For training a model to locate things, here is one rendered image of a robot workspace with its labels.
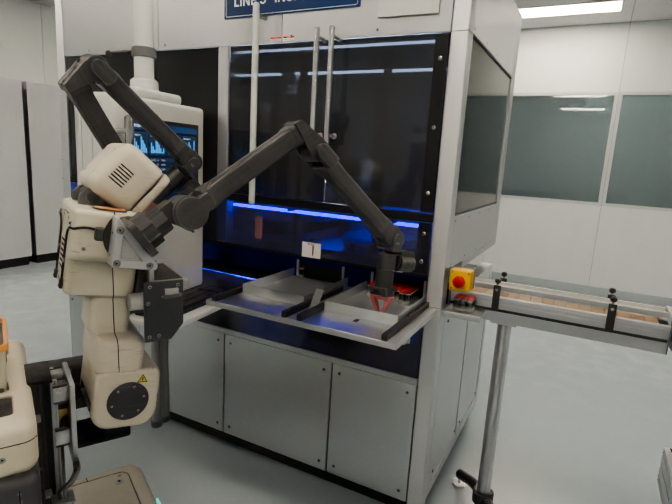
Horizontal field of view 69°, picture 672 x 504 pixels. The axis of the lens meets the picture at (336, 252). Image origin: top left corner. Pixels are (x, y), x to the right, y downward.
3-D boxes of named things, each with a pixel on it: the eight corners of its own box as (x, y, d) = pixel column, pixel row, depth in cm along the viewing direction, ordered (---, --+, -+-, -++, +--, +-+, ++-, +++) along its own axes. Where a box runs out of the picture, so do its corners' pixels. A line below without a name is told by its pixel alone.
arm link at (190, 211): (293, 112, 134) (312, 108, 126) (316, 155, 140) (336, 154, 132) (157, 206, 118) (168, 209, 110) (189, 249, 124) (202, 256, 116)
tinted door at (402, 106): (325, 202, 188) (333, 40, 177) (434, 213, 169) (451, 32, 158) (324, 202, 188) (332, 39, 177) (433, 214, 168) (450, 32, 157)
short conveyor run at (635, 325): (446, 313, 180) (450, 272, 177) (457, 303, 193) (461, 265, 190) (667, 356, 149) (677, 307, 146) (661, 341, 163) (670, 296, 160)
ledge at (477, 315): (452, 305, 183) (452, 301, 183) (487, 312, 178) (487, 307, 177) (442, 315, 171) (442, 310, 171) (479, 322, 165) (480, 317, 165)
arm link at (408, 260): (377, 230, 156) (395, 233, 149) (404, 234, 162) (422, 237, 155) (371, 267, 157) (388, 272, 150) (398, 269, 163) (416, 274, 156)
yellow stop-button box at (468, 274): (453, 285, 174) (455, 265, 173) (473, 288, 171) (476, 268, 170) (447, 289, 168) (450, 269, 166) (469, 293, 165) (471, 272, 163)
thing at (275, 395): (197, 337, 367) (197, 221, 351) (474, 415, 275) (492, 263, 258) (72, 388, 280) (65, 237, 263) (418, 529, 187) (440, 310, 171)
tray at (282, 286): (292, 275, 208) (293, 267, 207) (347, 285, 196) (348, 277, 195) (242, 292, 178) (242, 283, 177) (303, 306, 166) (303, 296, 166)
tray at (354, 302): (365, 289, 192) (366, 280, 192) (429, 301, 181) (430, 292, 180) (324, 310, 163) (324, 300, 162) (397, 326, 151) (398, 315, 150)
